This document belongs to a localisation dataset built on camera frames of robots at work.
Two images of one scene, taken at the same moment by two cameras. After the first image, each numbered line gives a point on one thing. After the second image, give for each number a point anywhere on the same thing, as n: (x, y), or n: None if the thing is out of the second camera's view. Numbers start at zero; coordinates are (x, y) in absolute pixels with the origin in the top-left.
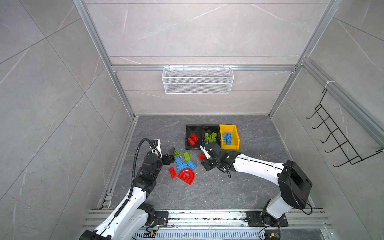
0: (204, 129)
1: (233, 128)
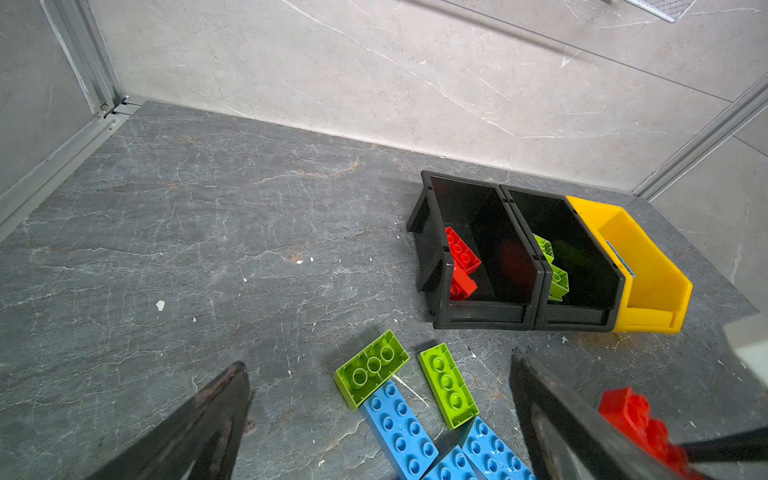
0: (499, 223)
1: (655, 299)
